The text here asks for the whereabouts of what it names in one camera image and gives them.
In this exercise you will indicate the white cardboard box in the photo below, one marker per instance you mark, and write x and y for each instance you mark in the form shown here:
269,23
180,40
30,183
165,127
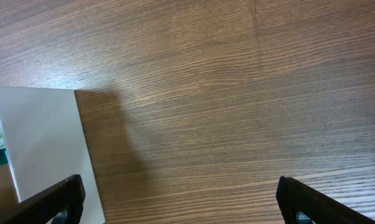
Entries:
45,144

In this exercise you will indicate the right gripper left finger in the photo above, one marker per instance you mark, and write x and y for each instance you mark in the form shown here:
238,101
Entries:
60,203

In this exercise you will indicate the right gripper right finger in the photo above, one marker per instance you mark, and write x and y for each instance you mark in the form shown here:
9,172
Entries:
300,203

